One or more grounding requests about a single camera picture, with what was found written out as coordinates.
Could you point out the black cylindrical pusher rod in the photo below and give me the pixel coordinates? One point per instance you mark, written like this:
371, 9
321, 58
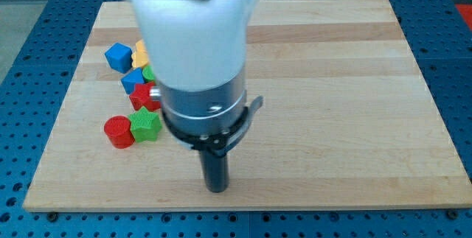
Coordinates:
216, 171

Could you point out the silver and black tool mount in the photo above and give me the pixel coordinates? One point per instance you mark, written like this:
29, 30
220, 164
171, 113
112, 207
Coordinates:
214, 119

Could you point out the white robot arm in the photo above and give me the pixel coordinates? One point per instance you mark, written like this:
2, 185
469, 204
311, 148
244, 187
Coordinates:
197, 50

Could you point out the green star block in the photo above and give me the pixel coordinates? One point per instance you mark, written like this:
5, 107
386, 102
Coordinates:
145, 125

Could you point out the red star block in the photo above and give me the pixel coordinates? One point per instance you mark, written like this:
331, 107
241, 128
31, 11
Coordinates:
140, 97

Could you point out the green round block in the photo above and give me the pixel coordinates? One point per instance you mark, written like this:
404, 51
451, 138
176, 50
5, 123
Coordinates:
148, 74

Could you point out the blue pentagon block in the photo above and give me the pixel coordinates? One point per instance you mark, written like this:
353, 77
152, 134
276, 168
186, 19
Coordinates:
131, 79

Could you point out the red cylinder block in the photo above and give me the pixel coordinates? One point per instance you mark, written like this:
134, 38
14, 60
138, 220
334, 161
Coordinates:
118, 131

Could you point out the yellow block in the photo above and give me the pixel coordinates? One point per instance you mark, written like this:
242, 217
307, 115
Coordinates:
140, 57

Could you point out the blue cube block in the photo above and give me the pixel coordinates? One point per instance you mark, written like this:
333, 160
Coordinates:
119, 57

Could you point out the wooden board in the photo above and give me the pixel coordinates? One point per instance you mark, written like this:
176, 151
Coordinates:
347, 123

